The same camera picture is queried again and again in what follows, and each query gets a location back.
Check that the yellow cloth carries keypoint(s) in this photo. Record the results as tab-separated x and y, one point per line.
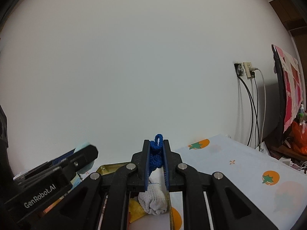
135	209

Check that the wooden side table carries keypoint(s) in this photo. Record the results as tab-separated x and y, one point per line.
283	149

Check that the orange plastic bag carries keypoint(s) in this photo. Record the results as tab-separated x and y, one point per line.
298	139

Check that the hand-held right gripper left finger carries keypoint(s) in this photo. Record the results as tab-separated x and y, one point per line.
146	170

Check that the blue knitted piece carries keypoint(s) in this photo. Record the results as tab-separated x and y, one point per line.
156	155

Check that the white knit sock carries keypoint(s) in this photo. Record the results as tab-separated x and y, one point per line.
153	200

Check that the white charger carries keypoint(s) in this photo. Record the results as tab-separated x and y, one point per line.
287	162

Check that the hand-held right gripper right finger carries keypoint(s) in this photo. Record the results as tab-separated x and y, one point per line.
166	170

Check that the rectangular gold tin box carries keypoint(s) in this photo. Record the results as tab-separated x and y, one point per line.
111	167

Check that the wall socket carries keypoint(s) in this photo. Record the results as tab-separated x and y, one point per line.
239	70

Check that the green white bottle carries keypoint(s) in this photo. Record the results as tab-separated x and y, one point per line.
301	111

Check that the wooden wardrobe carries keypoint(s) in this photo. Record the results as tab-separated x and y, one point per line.
285	16

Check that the white plug adapter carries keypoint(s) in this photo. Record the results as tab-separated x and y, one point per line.
247	70

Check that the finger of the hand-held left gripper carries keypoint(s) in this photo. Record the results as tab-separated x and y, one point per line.
81	158
62	157

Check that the pink patterned cloth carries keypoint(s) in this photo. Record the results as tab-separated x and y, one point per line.
291	88

